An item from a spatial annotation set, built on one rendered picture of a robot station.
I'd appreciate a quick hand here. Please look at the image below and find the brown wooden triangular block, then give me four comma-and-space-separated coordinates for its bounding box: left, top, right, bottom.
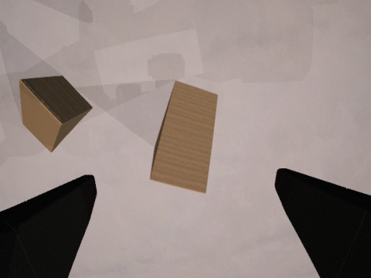
19, 75, 92, 152

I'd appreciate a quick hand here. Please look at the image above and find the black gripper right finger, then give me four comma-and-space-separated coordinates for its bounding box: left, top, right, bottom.
275, 168, 371, 278

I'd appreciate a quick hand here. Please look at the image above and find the light brown wooden block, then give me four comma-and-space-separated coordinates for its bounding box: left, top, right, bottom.
149, 81, 219, 194

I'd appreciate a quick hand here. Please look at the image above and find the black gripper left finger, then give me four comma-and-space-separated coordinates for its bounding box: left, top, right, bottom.
0, 175, 97, 278

